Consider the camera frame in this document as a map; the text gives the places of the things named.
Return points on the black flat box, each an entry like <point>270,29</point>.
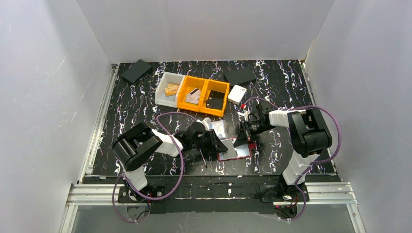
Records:
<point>239,76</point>
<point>136,71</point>

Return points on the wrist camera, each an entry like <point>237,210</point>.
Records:
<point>243,113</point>
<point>206,122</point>

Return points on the black flat box left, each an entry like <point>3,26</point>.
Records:
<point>136,71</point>

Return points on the red card holder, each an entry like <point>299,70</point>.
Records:
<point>244,151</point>

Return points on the aluminium table rail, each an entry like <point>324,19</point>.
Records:
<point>87,167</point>

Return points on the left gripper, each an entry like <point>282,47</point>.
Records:
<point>212,142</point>

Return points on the white small box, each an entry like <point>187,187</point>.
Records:
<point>236,94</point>

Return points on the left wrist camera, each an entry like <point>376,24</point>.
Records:
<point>206,122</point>

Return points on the white plastic bin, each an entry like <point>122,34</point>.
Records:
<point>160,98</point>

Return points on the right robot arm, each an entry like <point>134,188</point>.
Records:
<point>309,134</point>

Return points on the black flat box right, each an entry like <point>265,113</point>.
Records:
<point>239,76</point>

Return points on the yellow bin with silver card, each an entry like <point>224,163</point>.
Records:
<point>190,83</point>

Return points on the silver VIP card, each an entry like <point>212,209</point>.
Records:
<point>193,96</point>

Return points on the yellow bin with black card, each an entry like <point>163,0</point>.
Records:
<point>216,86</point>

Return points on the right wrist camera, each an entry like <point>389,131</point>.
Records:
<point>243,113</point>

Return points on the black yellow screwdriver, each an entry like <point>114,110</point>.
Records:
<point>203,158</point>

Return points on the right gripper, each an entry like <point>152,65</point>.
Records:
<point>245,132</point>

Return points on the grey card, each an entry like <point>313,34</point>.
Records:
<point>231,153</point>

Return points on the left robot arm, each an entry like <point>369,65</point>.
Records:
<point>135,146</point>

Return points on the black card in bin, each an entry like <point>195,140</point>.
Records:
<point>215,100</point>

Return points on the gold card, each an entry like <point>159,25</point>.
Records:
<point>172,87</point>
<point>167,94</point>

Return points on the gold card in white bin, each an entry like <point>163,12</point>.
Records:
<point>172,87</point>

